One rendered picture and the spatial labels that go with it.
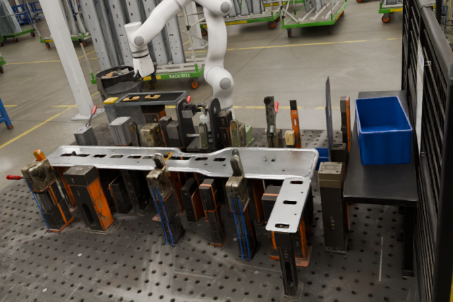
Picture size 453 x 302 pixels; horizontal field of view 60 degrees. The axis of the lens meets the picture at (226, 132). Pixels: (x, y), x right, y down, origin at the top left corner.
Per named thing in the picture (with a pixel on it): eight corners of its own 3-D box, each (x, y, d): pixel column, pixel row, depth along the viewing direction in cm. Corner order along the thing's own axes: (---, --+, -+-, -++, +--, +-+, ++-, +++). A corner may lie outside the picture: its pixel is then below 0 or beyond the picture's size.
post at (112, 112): (124, 173, 233) (102, 105, 215) (131, 166, 239) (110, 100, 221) (135, 173, 230) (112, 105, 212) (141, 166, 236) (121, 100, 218)
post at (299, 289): (279, 305, 131) (268, 238, 118) (286, 280, 140) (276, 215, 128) (298, 308, 128) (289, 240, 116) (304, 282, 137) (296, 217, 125)
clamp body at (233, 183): (232, 260, 153) (217, 187, 139) (242, 240, 163) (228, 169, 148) (255, 263, 150) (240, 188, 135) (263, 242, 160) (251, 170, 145)
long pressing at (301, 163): (31, 168, 193) (29, 165, 193) (62, 146, 212) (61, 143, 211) (311, 181, 141) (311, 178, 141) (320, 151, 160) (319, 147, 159)
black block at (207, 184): (207, 249, 161) (192, 191, 149) (216, 232, 170) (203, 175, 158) (224, 251, 158) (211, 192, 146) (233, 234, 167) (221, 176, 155)
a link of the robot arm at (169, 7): (187, 11, 185) (139, 53, 185) (179, 8, 199) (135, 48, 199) (174, -5, 181) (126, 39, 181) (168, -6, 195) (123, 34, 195)
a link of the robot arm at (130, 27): (149, 48, 192) (146, 46, 200) (141, 21, 187) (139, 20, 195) (132, 53, 190) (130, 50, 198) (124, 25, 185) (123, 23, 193)
